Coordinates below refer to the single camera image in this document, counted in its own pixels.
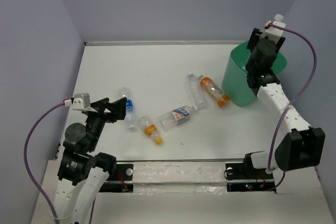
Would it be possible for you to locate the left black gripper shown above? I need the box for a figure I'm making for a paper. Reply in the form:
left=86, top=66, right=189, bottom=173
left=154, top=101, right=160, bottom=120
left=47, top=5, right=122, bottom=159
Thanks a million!
left=86, top=95, right=128, bottom=150

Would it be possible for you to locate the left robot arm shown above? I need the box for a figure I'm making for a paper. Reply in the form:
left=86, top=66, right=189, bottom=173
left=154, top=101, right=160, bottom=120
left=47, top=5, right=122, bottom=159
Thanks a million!
left=54, top=93, right=127, bottom=223

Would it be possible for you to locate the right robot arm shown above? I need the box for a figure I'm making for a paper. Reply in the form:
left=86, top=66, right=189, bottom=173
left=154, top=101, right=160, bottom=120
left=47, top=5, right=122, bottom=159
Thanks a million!
left=241, top=28, right=326, bottom=178

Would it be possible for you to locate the green plastic bin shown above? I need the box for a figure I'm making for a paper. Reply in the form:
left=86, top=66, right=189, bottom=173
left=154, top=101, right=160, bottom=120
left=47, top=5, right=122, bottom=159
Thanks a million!
left=220, top=40, right=288, bottom=107

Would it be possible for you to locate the blue label clear bottle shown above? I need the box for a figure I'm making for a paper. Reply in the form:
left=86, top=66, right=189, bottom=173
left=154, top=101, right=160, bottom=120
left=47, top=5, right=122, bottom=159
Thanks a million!
left=118, top=87, right=136, bottom=132

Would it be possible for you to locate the yellow cap orange label bottle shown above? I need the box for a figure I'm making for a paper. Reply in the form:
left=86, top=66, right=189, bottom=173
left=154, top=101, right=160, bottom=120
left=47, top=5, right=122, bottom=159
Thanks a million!
left=138, top=115, right=163, bottom=145

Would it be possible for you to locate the white blue label bottle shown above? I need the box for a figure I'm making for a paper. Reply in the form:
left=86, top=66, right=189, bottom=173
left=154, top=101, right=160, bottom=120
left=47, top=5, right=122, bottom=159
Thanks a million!
left=159, top=105, right=198, bottom=131

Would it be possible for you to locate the white foam strip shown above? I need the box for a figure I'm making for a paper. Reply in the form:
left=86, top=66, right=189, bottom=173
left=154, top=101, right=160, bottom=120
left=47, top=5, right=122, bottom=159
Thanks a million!
left=132, top=161, right=227, bottom=195

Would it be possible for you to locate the clear crushed bottle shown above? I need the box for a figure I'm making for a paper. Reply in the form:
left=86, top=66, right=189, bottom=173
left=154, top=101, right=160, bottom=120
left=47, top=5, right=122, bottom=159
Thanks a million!
left=187, top=73, right=207, bottom=110

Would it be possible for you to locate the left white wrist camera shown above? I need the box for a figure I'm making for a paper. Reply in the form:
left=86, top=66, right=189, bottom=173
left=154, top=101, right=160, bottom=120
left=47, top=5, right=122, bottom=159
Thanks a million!
left=72, top=93, right=97, bottom=112

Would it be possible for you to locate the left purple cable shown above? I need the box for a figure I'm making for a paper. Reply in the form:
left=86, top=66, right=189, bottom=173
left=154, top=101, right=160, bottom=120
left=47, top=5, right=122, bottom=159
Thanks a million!
left=23, top=100, right=72, bottom=220

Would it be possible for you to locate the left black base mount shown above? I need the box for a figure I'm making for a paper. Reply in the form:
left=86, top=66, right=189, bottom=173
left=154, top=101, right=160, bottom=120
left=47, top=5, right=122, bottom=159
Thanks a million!
left=99, top=163, right=134, bottom=193

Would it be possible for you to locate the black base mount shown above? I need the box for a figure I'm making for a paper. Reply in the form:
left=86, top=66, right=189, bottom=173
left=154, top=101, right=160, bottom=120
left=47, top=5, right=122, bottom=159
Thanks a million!
left=99, top=163, right=134, bottom=193
left=223, top=154, right=275, bottom=192

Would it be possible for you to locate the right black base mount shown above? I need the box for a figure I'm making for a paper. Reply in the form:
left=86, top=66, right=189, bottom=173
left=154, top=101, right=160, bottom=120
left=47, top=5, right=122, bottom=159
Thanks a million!
left=223, top=154, right=275, bottom=192

